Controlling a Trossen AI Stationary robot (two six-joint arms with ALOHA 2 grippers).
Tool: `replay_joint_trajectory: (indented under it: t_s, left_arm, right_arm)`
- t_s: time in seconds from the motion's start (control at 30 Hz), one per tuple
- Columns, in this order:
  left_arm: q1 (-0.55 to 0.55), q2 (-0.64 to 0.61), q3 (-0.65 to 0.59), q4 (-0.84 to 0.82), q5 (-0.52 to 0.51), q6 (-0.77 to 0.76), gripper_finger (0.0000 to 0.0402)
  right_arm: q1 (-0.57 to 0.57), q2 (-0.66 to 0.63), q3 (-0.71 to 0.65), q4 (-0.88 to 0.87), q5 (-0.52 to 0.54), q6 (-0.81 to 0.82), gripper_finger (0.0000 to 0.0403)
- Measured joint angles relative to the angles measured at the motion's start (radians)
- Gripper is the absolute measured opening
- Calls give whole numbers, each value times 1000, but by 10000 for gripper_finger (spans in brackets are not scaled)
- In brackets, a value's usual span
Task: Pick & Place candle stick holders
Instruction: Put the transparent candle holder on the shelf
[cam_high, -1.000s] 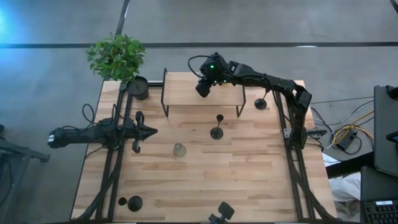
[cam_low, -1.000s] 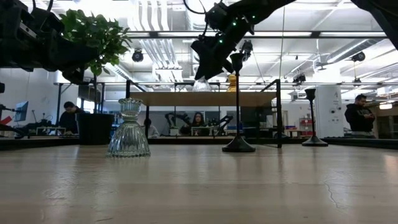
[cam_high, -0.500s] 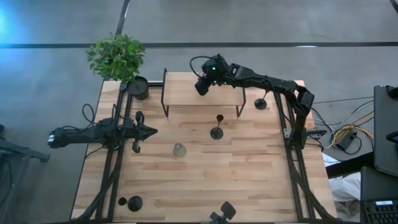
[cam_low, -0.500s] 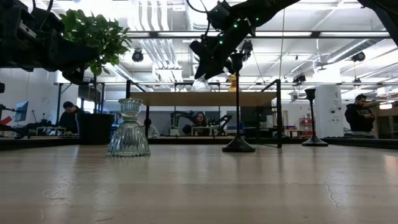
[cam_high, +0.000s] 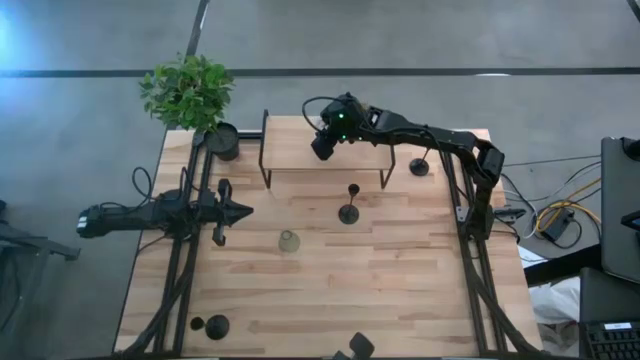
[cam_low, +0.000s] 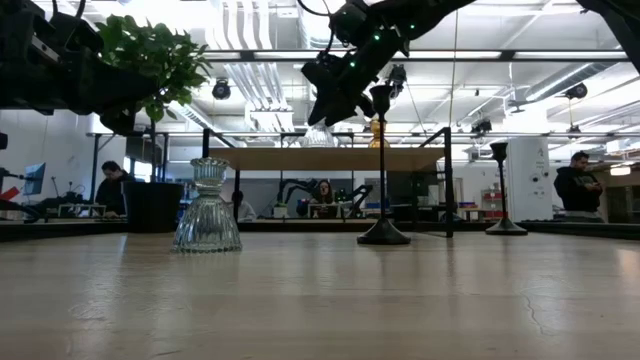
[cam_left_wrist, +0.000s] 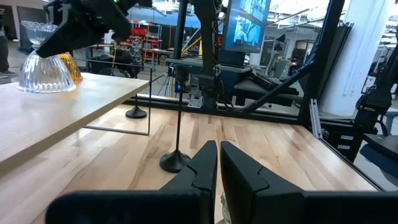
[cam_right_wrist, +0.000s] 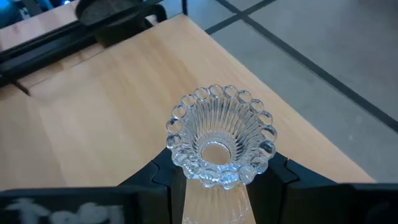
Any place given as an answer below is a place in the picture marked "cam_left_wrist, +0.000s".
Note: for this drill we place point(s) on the silver aluminium extrusion piece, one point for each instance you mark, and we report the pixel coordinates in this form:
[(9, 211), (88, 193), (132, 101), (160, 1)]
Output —
[(315, 121)]

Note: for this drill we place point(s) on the amber ribbed glass candle holder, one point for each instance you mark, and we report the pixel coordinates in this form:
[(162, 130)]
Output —
[(74, 68)]

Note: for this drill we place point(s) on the plain white column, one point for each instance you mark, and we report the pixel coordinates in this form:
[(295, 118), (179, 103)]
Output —
[(351, 62)]

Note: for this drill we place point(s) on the black monitor pole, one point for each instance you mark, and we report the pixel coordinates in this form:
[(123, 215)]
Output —
[(180, 28)]

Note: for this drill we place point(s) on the white metal bracket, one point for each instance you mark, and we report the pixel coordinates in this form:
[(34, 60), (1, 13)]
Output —
[(195, 101)]

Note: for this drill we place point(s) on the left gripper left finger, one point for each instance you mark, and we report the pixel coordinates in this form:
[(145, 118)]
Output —
[(155, 208)]

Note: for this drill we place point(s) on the large monitor showing camera views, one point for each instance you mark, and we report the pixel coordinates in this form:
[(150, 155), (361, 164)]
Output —
[(245, 28)]

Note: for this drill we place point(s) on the black station frame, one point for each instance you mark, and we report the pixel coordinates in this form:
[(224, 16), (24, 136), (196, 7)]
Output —
[(273, 115)]

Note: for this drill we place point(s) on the wooden riser shelf, black legs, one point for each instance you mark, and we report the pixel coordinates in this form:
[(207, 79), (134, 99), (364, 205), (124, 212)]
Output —
[(62, 105)]

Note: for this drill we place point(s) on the black padded bench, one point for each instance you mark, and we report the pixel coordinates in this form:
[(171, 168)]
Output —
[(264, 88)]

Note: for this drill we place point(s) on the tall black metal candlestick holder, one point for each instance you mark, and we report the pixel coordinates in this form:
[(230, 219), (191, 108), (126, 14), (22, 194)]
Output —
[(175, 161), (136, 112)]

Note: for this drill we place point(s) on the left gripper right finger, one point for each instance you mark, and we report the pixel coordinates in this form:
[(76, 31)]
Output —
[(280, 208)]

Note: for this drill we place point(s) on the background black robot arm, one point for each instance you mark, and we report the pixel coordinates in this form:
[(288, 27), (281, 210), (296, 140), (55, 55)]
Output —
[(373, 102)]

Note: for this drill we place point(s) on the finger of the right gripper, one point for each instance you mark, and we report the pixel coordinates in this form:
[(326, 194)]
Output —
[(84, 35)]

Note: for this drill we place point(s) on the red parts storage rack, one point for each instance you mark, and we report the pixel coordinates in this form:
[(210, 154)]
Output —
[(146, 34)]

